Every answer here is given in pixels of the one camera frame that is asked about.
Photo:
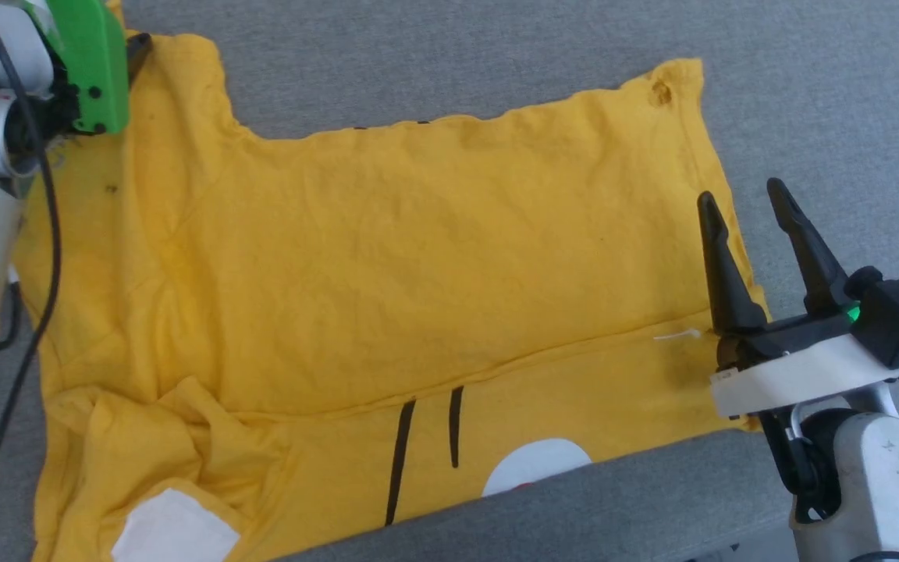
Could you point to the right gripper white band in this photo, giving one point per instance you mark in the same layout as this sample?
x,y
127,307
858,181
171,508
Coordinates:
x,y
801,375

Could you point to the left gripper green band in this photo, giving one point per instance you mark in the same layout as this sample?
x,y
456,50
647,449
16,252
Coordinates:
x,y
94,70

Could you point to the yellow cartoon face t-shirt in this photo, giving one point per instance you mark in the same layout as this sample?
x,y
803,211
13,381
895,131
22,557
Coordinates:
x,y
387,273

